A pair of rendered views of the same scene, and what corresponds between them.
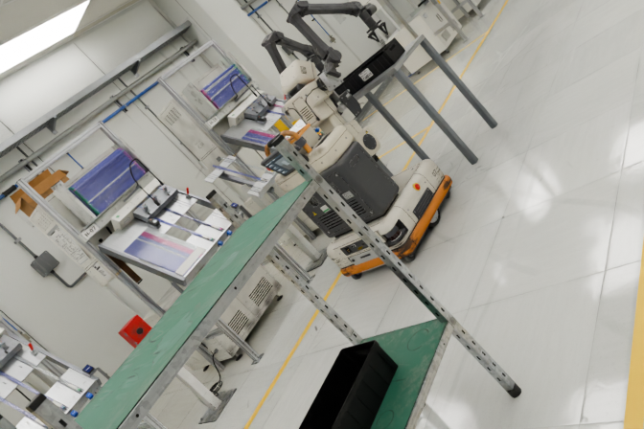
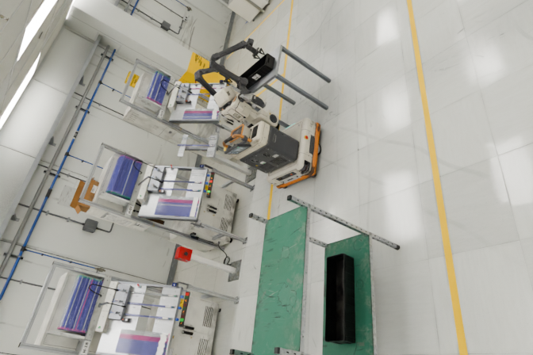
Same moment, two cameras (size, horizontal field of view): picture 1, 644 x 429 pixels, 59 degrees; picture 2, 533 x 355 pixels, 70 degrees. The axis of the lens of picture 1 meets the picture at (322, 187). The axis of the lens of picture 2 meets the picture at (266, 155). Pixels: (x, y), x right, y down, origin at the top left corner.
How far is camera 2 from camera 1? 1.35 m
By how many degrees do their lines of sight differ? 18
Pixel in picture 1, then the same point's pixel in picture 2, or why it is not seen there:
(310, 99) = (237, 108)
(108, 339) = (143, 250)
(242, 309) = (224, 216)
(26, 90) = (23, 124)
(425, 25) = not seen: outside the picture
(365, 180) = (282, 146)
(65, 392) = (168, 299)
